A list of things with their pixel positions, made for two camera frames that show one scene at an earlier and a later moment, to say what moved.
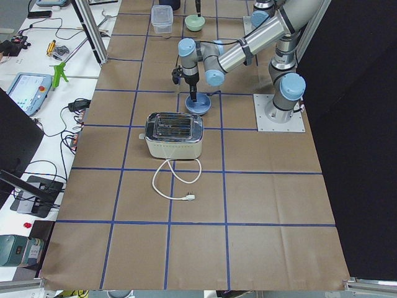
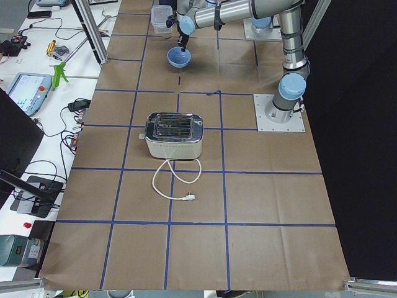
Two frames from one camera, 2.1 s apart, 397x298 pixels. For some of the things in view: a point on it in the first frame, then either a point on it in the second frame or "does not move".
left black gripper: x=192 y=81 -> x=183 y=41
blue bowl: x=201 y=105 -> x=177 y=58
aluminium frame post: x=89 y=25 does not move
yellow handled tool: x=51 y=46 does not move
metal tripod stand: x=59 y=69 does not move
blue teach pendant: x=29 y=90 does not move
